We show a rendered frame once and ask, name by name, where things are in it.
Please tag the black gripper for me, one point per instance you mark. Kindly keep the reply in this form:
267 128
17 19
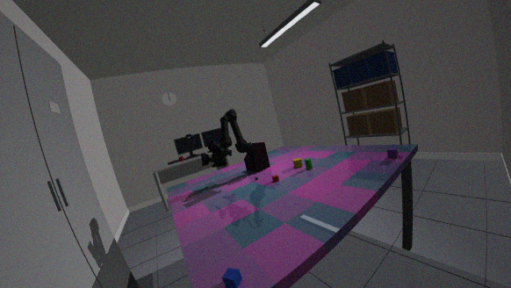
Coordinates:
215 159

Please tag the yellow block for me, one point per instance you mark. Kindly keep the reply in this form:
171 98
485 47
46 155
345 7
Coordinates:
297 163

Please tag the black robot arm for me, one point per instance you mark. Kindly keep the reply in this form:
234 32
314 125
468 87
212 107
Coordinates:
225 141

